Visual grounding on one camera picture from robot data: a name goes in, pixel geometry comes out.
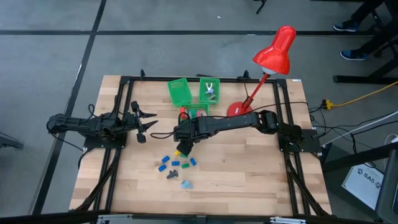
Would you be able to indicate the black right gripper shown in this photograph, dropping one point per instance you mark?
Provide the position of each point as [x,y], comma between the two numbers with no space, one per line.
[185,148]

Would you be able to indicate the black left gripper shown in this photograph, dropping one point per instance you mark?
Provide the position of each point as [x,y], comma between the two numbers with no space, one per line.
[130,121]

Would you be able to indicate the yellow stapler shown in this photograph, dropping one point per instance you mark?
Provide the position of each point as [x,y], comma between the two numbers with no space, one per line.
[177,153]

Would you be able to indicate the dark grey staple remover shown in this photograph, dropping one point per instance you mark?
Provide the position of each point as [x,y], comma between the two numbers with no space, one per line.
[172,174]

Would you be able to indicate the light blue staple remover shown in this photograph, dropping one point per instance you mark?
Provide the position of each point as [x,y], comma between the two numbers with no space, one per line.
[187,184]

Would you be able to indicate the red tape roll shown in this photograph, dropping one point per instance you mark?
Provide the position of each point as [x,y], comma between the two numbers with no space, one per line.
[184,112]

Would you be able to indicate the green tape roll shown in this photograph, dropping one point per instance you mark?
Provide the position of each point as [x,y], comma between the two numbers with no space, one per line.
[192,112]

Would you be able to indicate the pink tape roll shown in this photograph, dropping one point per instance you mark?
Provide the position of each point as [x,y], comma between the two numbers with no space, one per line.
[202,113]

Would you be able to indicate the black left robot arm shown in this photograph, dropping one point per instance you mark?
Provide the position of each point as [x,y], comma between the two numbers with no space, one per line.
[81,124]

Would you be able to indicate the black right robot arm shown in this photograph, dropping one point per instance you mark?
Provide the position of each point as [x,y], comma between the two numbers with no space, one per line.
[233,123]

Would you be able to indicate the green plastic basket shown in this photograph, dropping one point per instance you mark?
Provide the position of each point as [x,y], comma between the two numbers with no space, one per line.
[194,105]
[202,93]
[179,92]

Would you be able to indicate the red desk lamp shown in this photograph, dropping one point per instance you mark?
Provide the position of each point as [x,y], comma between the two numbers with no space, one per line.
[275,53]

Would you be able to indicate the black furniture foot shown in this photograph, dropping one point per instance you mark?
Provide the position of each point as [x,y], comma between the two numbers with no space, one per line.
[9,141]

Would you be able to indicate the black stand leg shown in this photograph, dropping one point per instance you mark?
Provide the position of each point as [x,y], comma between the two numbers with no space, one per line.
[261,6]

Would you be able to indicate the black desk leg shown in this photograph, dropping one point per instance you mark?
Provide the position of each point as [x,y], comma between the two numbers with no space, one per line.
[357,157]

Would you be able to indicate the white cardboard box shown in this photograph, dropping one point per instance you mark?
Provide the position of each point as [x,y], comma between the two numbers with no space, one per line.
[363,185]

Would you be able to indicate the black desk base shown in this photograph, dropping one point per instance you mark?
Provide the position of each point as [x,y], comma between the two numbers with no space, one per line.
[367,76]

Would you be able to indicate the dark grey panel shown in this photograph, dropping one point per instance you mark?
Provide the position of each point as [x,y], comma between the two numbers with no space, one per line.
[388,186]

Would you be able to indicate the person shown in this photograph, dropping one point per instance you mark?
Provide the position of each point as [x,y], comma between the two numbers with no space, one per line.
[357,18]

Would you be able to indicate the black metal table frame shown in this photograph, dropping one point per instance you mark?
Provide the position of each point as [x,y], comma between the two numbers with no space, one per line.
[149,79]

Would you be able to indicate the silver metal bracket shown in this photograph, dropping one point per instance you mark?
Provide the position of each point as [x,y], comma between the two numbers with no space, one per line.
[115,219]
[287,220]

